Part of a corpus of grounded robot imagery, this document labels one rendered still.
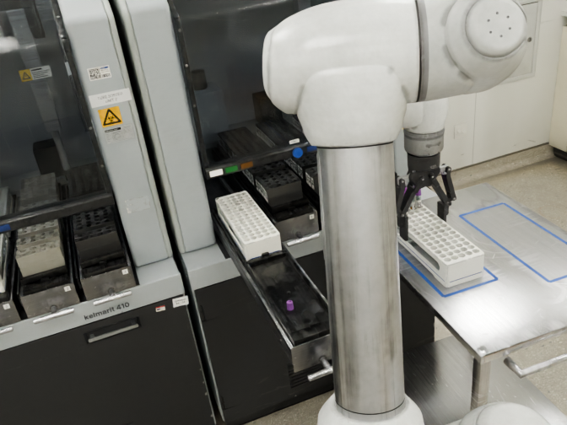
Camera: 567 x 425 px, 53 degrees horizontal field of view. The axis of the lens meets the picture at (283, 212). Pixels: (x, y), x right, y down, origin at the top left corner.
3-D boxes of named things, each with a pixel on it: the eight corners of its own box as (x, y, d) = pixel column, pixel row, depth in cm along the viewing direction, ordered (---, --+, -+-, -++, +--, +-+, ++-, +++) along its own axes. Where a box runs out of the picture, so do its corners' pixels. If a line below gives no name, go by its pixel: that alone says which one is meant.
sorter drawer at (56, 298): (31, 212, 207) (23, 190, 203) (70, 201, 211) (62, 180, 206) (27, 329, 146) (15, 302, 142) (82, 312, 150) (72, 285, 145)
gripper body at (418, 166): (415, 159, 128) (415, 196, 132) (448, 151, 130) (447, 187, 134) (399, 148, 134) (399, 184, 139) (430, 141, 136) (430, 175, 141)
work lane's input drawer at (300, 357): (213, 232, 179) (207, 207, 175) (254, 220, 183) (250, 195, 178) (301, 387, 118) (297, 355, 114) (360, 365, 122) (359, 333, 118)
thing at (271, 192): (300, 195, 176) (299, 177, 173) (303, 197, 174) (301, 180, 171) (266, 205, 173) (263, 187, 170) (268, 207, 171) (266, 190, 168)
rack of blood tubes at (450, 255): (383, 228, 153) (383, 208, 150) (416, 219, 155) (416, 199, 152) (445, 287, 128) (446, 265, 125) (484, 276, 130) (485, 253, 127)
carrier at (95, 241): (121, 245, 161) (116, 227, 158) (122, 249, 159) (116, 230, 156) (79, 257, 158) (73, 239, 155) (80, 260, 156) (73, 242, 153)
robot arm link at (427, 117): (443, 116, 133) (386, 121, 135) (445, 50, 126) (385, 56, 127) (451, 133, 124) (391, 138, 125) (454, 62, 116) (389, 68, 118)
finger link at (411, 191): (426, 178, 133) (422, 176, 133) (405, 219, 137) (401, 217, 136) (418, 172, 137) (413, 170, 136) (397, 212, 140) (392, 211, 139)
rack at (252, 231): (218, 216, 173) (214, 198, 170) (248, 207, 176) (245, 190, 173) (247, 264, 149) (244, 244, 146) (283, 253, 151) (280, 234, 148)
